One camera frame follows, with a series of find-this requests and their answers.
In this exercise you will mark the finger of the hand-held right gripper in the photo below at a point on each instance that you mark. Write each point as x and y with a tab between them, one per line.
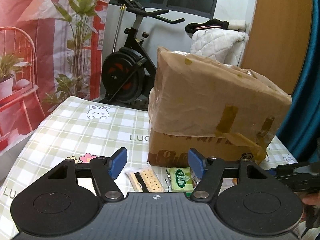
292	171

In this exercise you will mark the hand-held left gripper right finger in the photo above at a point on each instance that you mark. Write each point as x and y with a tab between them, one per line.
196	163

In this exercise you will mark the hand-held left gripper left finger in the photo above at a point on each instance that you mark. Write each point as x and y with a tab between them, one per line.
117	163

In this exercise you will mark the green snack packet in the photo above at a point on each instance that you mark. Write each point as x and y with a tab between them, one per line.
181	180

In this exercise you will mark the brown cardboard box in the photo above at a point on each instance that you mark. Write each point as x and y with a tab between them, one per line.
170	142

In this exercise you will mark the cracker packet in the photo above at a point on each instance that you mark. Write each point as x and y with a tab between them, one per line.
148	180

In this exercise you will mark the person's right hand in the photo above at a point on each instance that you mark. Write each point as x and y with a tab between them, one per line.
311	200

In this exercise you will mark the green checked tablecloth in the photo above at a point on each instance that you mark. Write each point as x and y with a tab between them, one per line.
75	132

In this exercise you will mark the blue curtain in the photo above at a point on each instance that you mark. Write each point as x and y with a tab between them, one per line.
307	80

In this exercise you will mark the black exercise bike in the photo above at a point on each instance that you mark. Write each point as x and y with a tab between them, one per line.
127	70

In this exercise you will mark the white quilted blanket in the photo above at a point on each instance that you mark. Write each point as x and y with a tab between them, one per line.
215	45

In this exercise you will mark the black fluffy garment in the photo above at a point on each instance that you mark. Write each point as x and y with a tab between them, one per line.
195	26

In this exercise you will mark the pink clothes hanger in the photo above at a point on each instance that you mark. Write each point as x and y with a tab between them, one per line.
210	26

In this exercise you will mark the wooden door panel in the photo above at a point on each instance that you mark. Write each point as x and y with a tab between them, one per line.
275	30

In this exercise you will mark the white fleece cloth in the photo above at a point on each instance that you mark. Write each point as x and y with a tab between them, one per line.
237	25

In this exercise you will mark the red printed backdrop cloth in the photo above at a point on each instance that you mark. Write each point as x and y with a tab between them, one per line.
37	30

